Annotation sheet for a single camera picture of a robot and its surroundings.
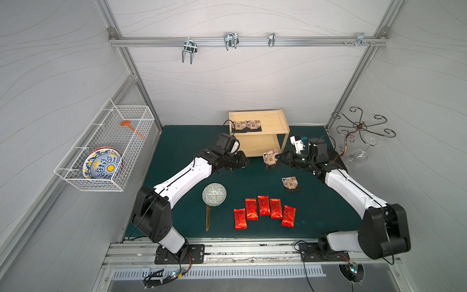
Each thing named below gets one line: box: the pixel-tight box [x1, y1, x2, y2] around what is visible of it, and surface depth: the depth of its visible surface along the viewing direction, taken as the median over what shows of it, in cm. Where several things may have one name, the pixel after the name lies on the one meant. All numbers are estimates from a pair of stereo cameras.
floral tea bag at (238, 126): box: [234, 122, 243, 131], surface depth 95 cm
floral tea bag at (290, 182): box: [280, 176, 299, 190], surface depth 97 cm
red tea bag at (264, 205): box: [257, 195, 271, 217], surface depth 86 cm
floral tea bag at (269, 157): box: [262, 148, 279, 166], surface depth 85 cm
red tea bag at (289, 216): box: [280, 205, 297, 229], surface depth 84 cm
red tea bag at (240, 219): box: [233, 208, 249, 231], surface depth 83 cm
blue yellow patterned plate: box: [82, 146, 123, 180], surface depth 62 cm
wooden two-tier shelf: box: [228, 108, 291, 158], surface depth 100 cm
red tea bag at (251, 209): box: [245, 198, 259, 221], surface depth 86 cm
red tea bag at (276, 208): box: [269, 198, 283, 219], surface depth 86 cm
